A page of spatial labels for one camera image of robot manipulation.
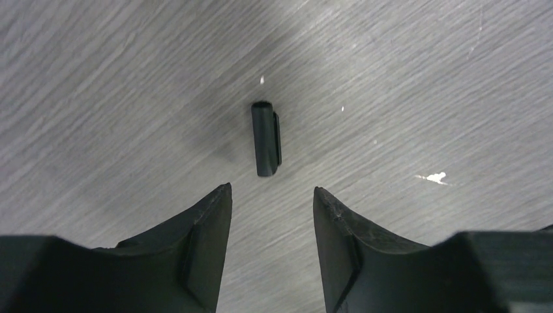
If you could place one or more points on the black marker cap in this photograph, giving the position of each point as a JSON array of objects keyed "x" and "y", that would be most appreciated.
[{"x": 267, "y": 143}]

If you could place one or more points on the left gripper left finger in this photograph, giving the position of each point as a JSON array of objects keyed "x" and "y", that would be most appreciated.
[{"x": 175, "y": 266}]

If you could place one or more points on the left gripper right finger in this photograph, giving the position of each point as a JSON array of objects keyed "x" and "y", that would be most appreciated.
[{"x": 366, "y": 268}]

